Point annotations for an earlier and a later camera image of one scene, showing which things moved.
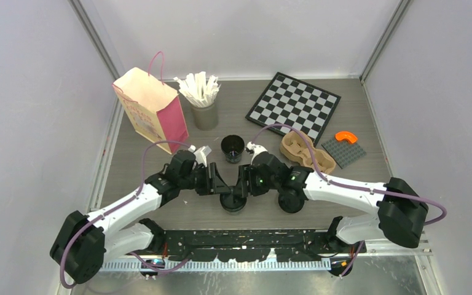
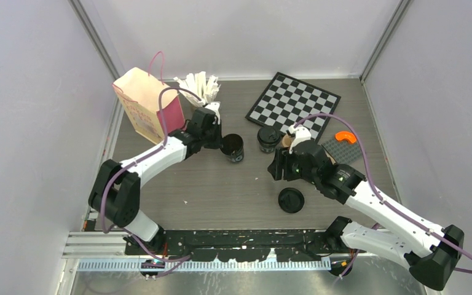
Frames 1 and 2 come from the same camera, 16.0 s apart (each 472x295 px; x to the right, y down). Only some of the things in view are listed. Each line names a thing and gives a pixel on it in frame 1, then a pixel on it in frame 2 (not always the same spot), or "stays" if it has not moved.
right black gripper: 246,173 -> 282,157
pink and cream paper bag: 155,110 stays
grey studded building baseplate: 343,152 stays
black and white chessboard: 288,101 stays
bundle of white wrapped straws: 198,90 stays
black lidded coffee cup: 233,203 -> 268,138
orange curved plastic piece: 349,136 stays
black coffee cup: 233,146 stays
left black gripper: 215,185 -> 218,143
